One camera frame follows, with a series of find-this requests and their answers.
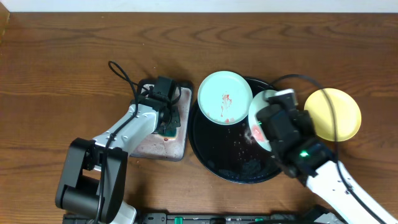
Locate mint green plate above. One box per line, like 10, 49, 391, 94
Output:
197, 71, 253, 125
248, 90, 276, 152

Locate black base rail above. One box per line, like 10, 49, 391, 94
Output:
62, 205, 346, 224

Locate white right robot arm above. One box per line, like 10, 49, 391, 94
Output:
248, 90, 397, 223

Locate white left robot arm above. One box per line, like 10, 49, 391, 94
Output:
55, 77, 182, 223

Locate pale yellow plate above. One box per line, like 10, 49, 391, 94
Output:
304, 88, 361, 142

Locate green scouring sponge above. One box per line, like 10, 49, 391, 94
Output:
157, 128, 177, 139

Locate black round tray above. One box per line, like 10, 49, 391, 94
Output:
187, 76, 296, 184

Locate black rectangular soapy tray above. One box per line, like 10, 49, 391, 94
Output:
130, 81, 193, 162

